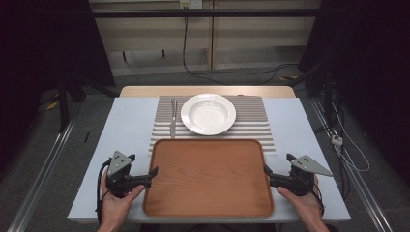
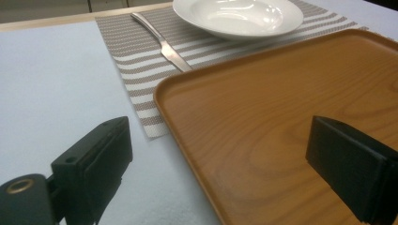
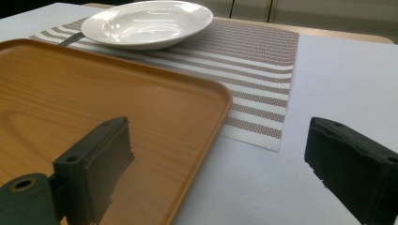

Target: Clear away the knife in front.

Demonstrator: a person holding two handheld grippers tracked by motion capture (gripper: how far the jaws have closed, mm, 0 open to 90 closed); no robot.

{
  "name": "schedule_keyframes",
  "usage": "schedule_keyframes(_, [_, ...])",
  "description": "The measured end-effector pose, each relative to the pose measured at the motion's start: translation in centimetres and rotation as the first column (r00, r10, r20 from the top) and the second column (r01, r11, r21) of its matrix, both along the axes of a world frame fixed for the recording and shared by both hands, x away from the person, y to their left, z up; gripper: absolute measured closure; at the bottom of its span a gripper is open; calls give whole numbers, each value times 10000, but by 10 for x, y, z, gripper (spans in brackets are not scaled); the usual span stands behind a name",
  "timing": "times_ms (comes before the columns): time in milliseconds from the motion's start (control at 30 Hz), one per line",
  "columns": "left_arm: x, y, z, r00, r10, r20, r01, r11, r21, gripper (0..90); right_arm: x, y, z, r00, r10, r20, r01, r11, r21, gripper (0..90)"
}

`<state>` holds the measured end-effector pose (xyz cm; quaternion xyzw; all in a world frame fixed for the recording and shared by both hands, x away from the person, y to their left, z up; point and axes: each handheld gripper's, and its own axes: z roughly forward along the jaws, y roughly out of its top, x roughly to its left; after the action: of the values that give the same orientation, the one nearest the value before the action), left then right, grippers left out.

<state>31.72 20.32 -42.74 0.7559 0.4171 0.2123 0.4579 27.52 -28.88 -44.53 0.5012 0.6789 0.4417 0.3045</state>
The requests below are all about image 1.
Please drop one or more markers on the black curtain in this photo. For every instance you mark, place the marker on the black curtain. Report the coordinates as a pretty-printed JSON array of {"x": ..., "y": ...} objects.
[
  {"x": 370, "y": 64},
  {"x": 42, "y": 42}
]

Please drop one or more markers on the white power adapter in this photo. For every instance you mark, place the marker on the white power adapter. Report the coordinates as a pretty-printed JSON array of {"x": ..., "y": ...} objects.
[{"x": 336, "y": 139}]

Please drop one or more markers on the brown wooden tray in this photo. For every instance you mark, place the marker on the brown wooden tray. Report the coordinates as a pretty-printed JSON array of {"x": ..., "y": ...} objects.
[{"x": 208, "y": 179}]

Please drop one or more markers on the white wall socket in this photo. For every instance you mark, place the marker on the white wall socket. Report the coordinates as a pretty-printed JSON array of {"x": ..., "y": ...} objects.
[{"x": 190, "y": 4}]

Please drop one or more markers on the person's right hand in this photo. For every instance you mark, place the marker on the person's right hand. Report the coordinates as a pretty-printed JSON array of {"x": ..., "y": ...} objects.
[{"x": 306, "y": 206}]

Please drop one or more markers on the aluminium floor rail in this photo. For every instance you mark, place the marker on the aluminium floor rail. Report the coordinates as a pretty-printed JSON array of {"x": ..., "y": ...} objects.
[
  {"x": 351, "y": 174},
  {"x": 42, "y": 180}
]

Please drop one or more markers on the black horizontal bar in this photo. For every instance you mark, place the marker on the black horizontal bar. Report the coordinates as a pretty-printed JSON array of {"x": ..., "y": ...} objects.
[{"x": 206, "y": 13}]

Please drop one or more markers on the beige wooden table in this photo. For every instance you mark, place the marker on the beige wooden table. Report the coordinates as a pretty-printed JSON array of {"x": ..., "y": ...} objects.
[{"x": 141, "y": 91}]

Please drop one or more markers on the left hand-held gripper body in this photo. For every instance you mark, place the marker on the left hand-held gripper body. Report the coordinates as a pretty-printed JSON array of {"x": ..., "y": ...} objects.
[{"x": 118, "y": 180}]

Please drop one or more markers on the person's left hand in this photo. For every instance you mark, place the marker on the person's left hand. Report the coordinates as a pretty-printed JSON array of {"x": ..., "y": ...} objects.
[{"x": 114, "y": 209}]

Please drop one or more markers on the white plate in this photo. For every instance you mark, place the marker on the white plate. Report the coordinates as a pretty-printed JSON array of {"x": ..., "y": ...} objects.
[{"x": 208, "y": 114}]

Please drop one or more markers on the small black floor item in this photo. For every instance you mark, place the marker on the small black floor item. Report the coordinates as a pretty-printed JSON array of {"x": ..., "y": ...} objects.
[{"x": 86, "y": 137}]

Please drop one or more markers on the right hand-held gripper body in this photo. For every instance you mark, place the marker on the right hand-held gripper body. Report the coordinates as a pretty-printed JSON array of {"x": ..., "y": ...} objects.
[{"x": 301, "y": 182}]

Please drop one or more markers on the striped placemat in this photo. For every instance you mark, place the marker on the striped placemat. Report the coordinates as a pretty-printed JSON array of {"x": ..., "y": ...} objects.
[{"x": 254, "y": 129}]

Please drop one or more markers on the silver fork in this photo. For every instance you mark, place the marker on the silver fork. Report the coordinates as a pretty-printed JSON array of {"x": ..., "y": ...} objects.
[{"x": 173, "y": 121}]

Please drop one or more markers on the black metal stand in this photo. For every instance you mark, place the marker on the black metal stand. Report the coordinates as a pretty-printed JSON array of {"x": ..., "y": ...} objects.
[{"x": 63, "y": 106}]

